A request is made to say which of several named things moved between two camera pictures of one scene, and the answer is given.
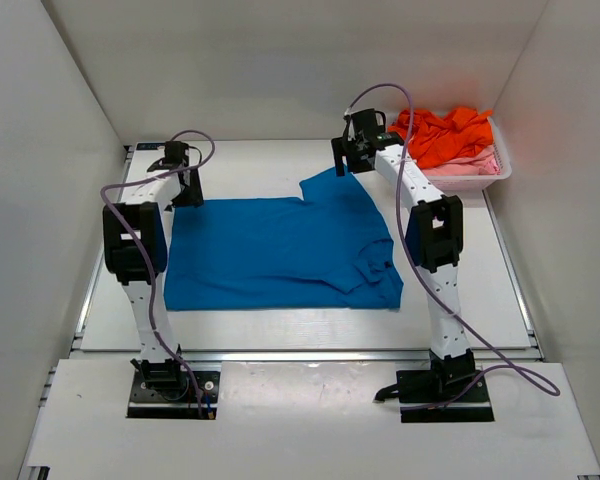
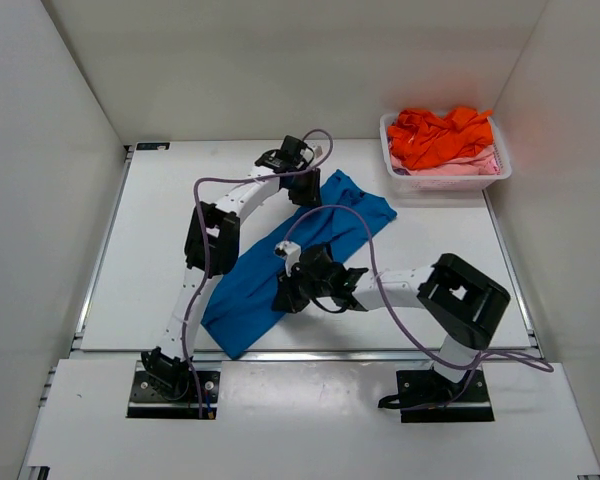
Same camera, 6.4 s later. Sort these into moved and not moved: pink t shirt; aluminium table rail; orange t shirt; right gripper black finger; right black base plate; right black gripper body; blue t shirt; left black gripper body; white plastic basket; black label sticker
Moved: right black gripper body; left black gripper body; right gripper black finger; blue t shirt
Not moved: right black base plate; pink t shirt; black label sticker; white plastic basket; orange t shirt; aluminium table rail
